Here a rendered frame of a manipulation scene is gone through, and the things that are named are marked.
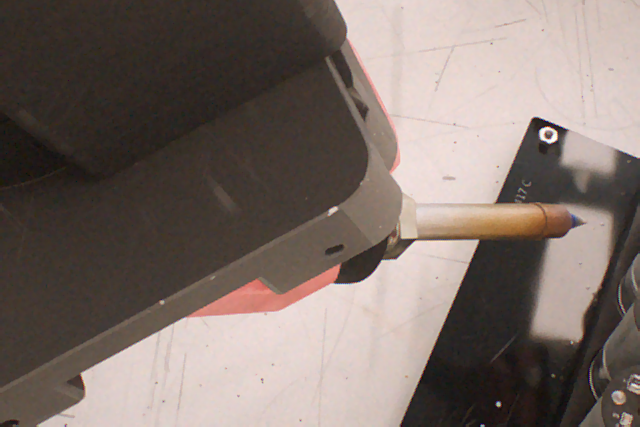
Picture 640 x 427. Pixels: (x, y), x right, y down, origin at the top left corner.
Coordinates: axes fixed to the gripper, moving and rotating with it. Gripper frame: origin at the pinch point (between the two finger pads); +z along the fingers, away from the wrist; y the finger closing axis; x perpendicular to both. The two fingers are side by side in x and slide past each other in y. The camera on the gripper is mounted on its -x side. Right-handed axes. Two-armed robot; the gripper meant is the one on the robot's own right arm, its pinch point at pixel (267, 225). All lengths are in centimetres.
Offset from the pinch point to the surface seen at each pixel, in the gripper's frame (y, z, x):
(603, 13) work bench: 11.0, 18.6, -10.2
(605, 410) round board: -3.8, 9.0, -3.9
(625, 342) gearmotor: -2.1, 10.8, -5.1
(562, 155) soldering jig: 5.6, 15.7, -6.3
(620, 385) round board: -3.4, 9.3, -4.5
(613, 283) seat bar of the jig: 0.7, 14.4, -5.7
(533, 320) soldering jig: 0.7, 14.3, -3.2
